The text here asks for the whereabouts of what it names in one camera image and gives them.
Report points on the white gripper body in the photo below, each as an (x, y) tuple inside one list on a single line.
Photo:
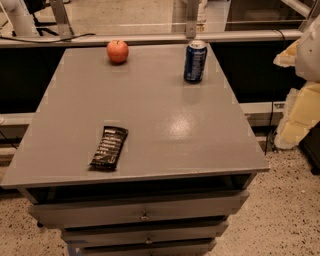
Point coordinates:
[(310, 55)]

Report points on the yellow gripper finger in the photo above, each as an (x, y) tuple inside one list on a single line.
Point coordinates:
[(301, 113), (287, 57)]

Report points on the blue pepsi can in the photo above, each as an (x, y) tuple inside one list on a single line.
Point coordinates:
[(195, 59)]

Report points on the black rxbar chocolate wrapper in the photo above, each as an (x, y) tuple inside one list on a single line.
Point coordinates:
[(109, 148)]

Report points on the grey drawer cabinet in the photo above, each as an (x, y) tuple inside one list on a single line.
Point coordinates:
[(185, 166)]

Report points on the red apple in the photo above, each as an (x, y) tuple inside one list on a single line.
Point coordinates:
[(117, 51)]

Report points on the white pipe leg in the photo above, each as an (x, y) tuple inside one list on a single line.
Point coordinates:
[(20, 18)]

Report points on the grey metal rail frame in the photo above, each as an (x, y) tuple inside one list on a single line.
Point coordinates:
[(93, 23)]

